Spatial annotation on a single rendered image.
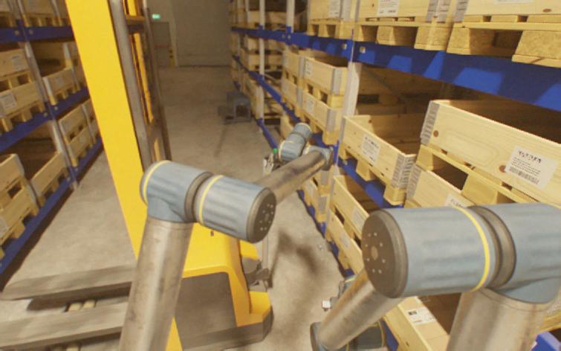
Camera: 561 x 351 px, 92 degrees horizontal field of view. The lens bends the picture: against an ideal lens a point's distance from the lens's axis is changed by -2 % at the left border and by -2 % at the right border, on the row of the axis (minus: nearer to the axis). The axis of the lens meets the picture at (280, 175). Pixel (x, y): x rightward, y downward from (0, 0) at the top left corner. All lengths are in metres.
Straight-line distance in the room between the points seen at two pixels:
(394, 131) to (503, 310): 2.15
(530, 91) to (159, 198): 1.30
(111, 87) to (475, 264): 1.31
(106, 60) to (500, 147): 1.56
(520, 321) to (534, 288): 0.07
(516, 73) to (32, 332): 2.96
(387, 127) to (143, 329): 2.27
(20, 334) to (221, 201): 2.11
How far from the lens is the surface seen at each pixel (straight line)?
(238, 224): 0.68
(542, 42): 1.29
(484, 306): 0.70
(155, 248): 0.85
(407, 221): 0.49
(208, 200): 0.72
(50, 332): 2.54
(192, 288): 1.90
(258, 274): 2.42
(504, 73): 1.43
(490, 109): 1.87
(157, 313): 0.92
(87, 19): 1.36
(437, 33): 1.65
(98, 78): 1.38
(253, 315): 2.20
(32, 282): 2.97
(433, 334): 2.23
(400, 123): 2.69
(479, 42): 1.54
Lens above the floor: 2.15
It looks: 28 degrees down
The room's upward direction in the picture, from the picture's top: 2 degrees clockwise
